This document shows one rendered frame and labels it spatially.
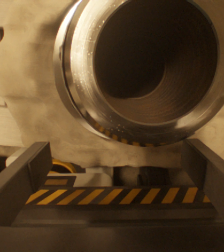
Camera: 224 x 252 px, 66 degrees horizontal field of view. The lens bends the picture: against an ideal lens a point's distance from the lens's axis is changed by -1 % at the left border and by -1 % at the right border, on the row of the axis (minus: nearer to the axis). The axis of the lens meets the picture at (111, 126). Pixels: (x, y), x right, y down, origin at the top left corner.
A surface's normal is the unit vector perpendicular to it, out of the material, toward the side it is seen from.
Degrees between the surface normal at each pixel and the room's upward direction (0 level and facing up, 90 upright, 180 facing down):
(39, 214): 0
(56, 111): 59
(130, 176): 0
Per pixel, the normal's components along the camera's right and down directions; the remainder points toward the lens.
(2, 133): -0.02, 0.29
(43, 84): 0.78, -0.14
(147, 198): -0.03, -0.96
